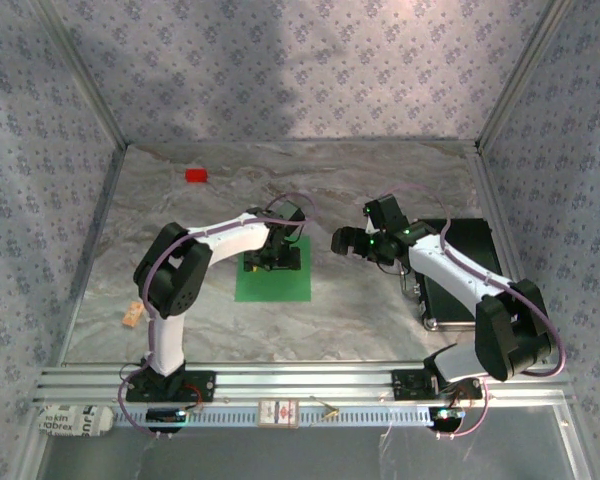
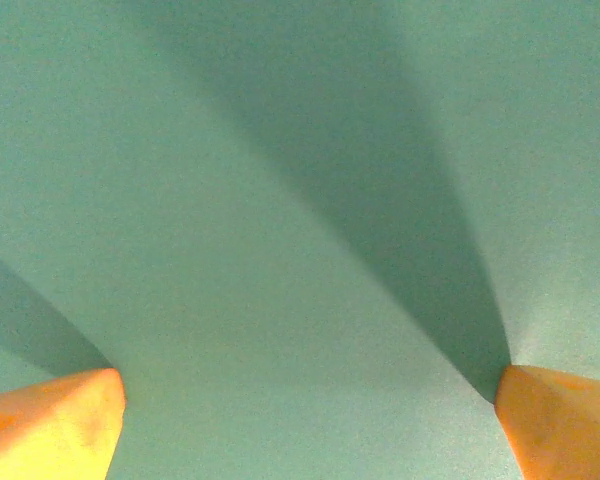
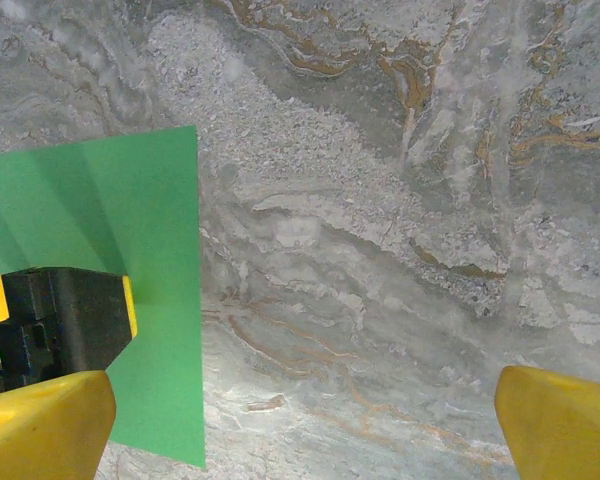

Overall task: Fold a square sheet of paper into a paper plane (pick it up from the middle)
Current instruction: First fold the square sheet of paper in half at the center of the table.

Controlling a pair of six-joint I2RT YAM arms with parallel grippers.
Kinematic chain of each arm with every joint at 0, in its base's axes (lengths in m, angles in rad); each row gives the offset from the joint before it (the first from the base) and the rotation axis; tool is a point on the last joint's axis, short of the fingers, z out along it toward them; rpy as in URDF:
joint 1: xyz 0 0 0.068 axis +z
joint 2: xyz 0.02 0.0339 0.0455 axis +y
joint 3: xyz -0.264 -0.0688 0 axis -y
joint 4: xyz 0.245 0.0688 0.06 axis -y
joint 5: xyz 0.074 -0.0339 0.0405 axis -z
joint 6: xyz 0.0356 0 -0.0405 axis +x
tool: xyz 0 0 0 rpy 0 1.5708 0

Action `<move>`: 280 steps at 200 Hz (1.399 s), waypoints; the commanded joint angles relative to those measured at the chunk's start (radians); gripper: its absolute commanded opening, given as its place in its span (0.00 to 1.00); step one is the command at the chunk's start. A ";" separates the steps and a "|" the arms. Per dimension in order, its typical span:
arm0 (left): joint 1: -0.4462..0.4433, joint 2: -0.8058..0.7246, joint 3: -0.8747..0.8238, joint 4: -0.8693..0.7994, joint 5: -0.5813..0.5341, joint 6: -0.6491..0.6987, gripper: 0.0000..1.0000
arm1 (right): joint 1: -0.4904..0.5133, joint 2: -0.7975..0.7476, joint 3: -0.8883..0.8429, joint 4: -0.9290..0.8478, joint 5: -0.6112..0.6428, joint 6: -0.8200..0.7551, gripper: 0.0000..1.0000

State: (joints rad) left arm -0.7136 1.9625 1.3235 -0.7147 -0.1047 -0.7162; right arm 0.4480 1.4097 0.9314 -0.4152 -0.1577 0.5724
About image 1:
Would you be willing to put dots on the green paper sheet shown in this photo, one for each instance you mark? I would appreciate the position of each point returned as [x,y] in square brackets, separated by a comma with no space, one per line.
[275,287]

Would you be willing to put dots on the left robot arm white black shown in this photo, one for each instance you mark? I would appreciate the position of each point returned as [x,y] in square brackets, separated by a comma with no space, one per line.
[225,240]

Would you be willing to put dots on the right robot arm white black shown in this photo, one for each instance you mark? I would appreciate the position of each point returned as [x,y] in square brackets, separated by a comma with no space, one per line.
[450,270]

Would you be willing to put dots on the small red block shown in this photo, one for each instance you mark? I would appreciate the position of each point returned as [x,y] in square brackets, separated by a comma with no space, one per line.
[196,176]

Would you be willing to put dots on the small orange tag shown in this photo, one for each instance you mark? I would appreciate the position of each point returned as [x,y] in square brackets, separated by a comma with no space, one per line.
[132,315]

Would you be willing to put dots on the small card with red print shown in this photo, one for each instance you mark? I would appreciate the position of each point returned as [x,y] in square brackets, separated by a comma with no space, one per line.
[278,414]

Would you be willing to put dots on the small brass clip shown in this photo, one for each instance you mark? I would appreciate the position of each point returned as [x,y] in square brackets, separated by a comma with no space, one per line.
[332,413]

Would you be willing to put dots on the white roll with black print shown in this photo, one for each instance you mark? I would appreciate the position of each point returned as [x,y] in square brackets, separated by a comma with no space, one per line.
[70,422]

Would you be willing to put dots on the aluminium side rail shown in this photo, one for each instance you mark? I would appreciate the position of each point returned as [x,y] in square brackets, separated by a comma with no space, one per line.
[105,210]
[492,200]

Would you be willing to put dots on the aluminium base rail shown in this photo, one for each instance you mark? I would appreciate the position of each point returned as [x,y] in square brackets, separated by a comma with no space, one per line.
[305,380]

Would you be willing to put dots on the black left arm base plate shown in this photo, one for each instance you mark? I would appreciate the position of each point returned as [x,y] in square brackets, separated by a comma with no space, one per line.
[205,387]

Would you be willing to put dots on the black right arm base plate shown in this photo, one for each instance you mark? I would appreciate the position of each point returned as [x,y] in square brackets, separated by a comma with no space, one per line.
[405,385]

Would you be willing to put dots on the aluminium frame post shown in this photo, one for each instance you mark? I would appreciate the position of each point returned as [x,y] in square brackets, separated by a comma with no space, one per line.
[520,75]

